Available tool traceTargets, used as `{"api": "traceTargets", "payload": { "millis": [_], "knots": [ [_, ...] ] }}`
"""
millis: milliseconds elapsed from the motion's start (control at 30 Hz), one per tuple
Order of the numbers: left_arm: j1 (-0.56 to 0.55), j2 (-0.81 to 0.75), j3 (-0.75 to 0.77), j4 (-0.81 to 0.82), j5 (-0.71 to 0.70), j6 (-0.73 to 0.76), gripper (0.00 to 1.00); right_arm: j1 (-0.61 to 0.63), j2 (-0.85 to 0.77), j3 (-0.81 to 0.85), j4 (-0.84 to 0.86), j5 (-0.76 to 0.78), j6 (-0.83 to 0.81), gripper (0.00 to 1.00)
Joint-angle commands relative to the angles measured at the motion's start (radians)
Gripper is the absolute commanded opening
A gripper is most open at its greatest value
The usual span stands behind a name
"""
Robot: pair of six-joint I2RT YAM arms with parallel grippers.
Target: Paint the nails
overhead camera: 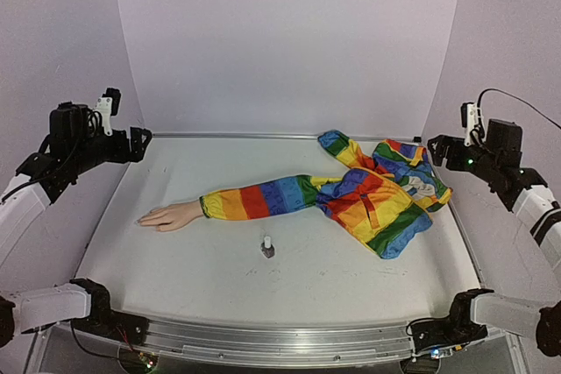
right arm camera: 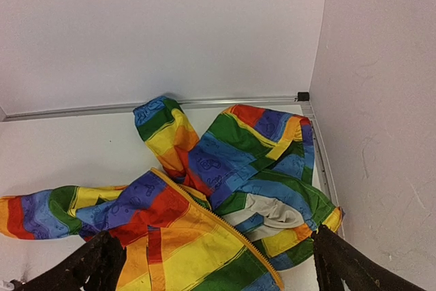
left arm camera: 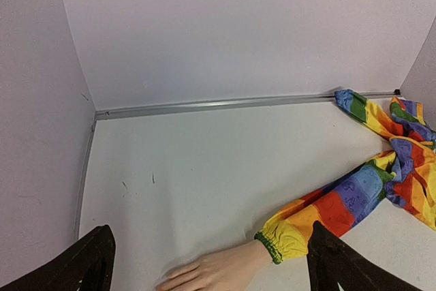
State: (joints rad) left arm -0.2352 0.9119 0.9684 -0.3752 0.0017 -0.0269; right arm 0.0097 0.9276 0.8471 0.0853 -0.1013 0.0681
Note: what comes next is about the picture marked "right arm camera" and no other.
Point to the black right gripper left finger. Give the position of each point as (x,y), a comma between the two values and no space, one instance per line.
(96,265)

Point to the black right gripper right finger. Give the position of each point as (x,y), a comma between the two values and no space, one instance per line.
(339,265)

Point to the rainbow striped jacket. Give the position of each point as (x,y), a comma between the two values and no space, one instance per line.
(204,253)

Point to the small black corner bracket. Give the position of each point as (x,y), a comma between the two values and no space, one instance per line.
(303,96)

